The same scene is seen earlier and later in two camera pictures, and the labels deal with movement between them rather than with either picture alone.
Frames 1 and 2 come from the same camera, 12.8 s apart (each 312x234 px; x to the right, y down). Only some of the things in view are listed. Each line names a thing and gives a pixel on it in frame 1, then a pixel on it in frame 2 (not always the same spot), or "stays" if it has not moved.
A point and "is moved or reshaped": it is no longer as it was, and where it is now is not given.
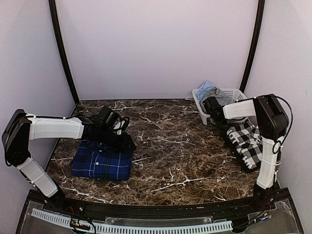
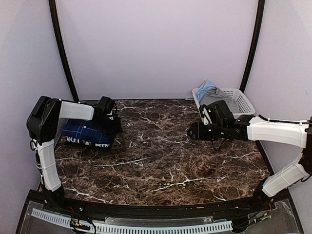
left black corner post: x=54 y=11 stays
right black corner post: x=261 y=14 stays
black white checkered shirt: x=244 y=141 to x=85 y=143
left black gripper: x=124 y=144 to x=117 y=127
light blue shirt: x=202 y=91 stays
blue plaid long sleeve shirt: x=90 y=160 is moved or reshaped
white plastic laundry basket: x=235 y=94 stays
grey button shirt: x=222 y=97 stays
